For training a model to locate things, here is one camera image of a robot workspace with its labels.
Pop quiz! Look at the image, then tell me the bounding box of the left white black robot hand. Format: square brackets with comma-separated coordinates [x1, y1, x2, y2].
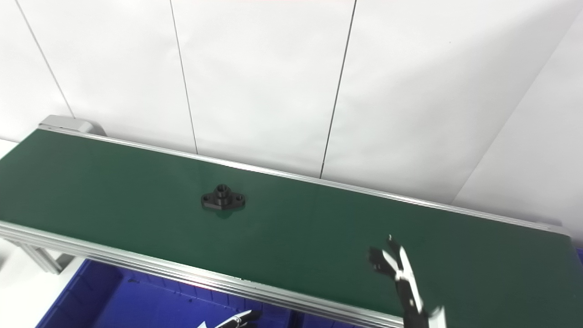
[198, 310, 263, 328]

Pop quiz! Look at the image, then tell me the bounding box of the green conveyor belt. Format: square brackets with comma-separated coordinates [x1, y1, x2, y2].
[0, 115, 583, 328]
[0, 129, 583, 328]

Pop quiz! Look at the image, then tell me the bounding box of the black flange part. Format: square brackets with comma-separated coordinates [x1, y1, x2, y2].
[201, 184, 246, 210]

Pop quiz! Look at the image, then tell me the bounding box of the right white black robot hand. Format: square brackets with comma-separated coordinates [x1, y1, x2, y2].
[368, 235, 446, 328]

